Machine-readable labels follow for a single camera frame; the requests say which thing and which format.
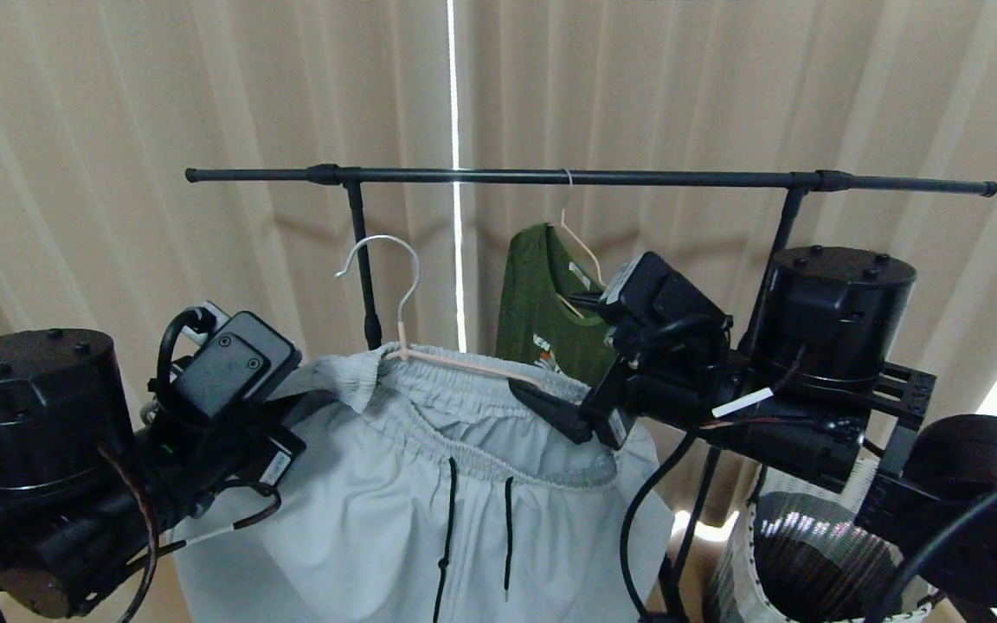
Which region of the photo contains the beige curtain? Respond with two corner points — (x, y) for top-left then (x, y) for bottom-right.
(0, 0), (997, 529)

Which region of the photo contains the pink clothes hanger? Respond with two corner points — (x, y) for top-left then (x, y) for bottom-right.
(553, 168), (608, 321)
(334, 234), (549, 390)

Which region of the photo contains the black clothes rack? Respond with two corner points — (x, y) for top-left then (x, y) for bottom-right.
(184, 164), (997, 623)

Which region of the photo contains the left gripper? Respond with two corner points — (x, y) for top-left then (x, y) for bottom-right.
(0, 407), (307, 620)

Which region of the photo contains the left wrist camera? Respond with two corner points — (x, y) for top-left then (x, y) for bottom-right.
(155, 301), (303, 427)

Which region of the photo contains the green printed sleeveless shirt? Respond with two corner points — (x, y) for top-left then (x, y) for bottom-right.
(495, 222), (631, 390)

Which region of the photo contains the white laundry basket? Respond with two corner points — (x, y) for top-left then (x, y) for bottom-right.
(704, 463), (941, 623)

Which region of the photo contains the black cable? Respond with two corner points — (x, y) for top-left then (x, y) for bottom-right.
(618, 428), (700, 623)
(864, 457), (997, 623)

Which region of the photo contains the pale grey garment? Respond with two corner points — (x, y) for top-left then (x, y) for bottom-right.
(168, 344), (678, 623)

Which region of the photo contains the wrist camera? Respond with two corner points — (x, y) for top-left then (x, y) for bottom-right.
(155, 301), (303, 427)
(569, 251), (735, 369)

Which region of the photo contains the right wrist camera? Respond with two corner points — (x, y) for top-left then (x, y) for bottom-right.
(569, 251), (735, 369)

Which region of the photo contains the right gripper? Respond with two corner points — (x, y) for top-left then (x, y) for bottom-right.
(581, 346), (867, 496)

